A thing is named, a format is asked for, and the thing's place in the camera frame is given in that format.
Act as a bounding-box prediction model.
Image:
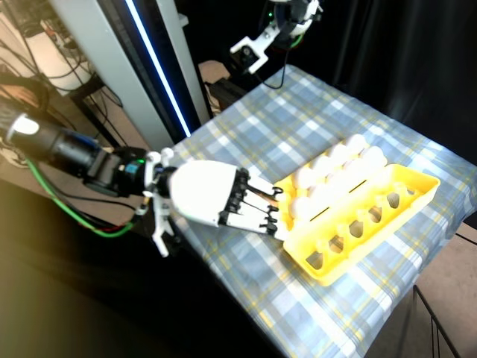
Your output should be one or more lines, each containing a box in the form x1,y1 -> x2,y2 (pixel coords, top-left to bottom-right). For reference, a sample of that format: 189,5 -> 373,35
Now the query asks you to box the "grey robot body column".
50,0 -> 212,150

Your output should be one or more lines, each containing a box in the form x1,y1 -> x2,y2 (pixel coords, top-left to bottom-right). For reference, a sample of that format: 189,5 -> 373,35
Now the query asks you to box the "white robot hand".
288,0 -> 324,38
167,160 -> 288,241

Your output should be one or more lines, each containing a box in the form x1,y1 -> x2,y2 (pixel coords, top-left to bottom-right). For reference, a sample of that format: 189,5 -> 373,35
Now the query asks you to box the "black wire frame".
412,285 -> 463,358

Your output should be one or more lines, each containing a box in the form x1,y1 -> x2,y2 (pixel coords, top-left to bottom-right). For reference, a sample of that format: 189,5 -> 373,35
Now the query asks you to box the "yellow egg carton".
274,132 -> 442,287

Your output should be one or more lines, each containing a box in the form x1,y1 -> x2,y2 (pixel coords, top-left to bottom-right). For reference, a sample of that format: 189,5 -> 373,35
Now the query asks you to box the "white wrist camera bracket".
230,28 -> 280,75
134,147 -> 176,258

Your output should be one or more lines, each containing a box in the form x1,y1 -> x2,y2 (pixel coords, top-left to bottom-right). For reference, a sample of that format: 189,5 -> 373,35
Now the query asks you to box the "blue plaid tablecloth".
169,63 -> 477,358

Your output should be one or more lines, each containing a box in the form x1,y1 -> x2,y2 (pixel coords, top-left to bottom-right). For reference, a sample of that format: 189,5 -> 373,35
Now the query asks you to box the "blue light strip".
124,0 -> 193,138

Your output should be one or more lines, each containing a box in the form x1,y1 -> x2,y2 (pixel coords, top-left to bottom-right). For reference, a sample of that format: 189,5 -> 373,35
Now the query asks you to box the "black curtain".
178,0 -> 477,157

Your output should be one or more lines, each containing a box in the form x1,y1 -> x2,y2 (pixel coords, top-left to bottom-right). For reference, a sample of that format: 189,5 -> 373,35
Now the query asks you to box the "black aluminium profile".
206,80 -> 249,113

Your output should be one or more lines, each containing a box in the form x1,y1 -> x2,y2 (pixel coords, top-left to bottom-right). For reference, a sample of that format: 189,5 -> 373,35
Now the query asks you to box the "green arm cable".
24,156 -> 136,239

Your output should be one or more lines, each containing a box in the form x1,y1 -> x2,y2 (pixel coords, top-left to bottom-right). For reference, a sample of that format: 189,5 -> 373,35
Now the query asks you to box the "white round container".
22,28 -> 96,90

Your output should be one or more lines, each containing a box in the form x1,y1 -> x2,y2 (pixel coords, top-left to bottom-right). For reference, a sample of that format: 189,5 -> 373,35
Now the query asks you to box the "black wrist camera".
230,44 -> 258,72

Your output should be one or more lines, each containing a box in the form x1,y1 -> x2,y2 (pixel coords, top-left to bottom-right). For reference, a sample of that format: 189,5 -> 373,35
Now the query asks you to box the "black camera cable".
256,44 -> 290,90

